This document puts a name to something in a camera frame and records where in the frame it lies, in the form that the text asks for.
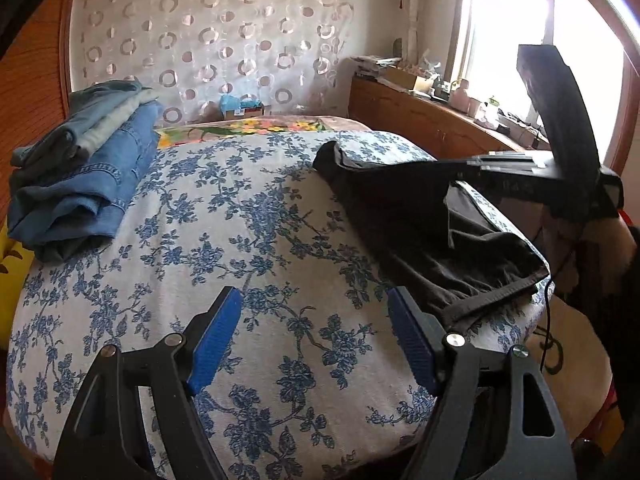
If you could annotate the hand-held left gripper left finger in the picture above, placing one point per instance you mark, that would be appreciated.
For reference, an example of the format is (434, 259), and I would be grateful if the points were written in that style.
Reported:
(217, 340)

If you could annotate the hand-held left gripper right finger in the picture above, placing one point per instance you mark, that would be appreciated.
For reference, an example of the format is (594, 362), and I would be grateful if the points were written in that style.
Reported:
(410, 335)

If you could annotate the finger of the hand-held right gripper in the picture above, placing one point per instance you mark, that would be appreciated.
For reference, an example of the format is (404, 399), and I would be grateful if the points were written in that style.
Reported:
(505, 159)
(520, 174)

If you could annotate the black pants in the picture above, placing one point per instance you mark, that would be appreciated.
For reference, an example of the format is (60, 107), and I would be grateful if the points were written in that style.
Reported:
(425, 230)

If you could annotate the pink jug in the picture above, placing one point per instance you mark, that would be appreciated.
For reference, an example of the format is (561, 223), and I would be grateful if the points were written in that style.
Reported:
(459, 96)

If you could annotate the window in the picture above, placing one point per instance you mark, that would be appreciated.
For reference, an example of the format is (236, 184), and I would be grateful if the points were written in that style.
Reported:
(500, 25)

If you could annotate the blue floral bed sheet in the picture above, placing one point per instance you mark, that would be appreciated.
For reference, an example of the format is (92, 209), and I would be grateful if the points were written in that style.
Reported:
(250, 240)

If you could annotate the wooden cabinet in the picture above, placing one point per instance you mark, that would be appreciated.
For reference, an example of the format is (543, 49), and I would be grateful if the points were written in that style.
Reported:
(400, 115)

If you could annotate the white plastic bag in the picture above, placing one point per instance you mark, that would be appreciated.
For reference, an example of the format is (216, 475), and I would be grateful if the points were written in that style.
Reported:
(430, 62)

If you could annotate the open cardboard box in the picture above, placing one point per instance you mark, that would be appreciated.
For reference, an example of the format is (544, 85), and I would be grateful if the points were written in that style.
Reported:
(400, 77)

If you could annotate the stack of papers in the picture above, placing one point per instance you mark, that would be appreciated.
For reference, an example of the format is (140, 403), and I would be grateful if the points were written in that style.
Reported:
(370, 64)

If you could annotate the patterned window curtain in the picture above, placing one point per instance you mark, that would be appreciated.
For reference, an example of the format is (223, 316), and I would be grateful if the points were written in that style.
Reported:
(415, 0)

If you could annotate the blue denim jeans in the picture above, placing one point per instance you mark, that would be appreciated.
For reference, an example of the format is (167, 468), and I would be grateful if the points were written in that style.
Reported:
(100, 180)

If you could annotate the yellow plush toy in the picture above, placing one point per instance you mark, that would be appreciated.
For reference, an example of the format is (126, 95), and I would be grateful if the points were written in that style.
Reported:
(12, 280)

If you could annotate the colourful flower blanket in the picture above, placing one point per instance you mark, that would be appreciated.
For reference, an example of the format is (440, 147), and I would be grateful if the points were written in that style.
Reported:
(260, 126)

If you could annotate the small cardboard box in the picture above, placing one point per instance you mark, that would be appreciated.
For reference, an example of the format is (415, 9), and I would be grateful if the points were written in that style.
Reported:
(250, 111)

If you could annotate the blue plastic bag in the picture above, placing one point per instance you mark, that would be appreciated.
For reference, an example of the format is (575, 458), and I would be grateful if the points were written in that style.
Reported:
(235, 102)

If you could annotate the pale blue jeans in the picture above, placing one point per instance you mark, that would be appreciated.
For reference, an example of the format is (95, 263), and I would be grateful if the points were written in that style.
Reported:
(107, 127)

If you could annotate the grey-blue jeans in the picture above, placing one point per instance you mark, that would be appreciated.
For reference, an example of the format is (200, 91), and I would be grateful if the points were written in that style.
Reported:
(75, 125)

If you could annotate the circle patterned curtain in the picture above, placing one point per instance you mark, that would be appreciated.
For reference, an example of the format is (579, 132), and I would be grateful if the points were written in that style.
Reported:
(215, 35)

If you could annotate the wooden wardrobe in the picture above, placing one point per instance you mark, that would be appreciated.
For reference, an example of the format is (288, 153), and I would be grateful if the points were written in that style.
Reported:
(35, 70)

